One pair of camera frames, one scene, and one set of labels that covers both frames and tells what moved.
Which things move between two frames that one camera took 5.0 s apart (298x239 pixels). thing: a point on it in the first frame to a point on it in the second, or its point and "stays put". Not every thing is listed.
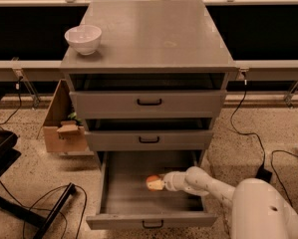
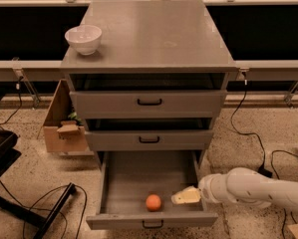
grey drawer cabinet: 158,81 stays put
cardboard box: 63,128 stays put
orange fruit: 152,178 to 152,202
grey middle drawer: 149,140 stays put
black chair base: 3,154 stays put
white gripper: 171,181 to 208,190
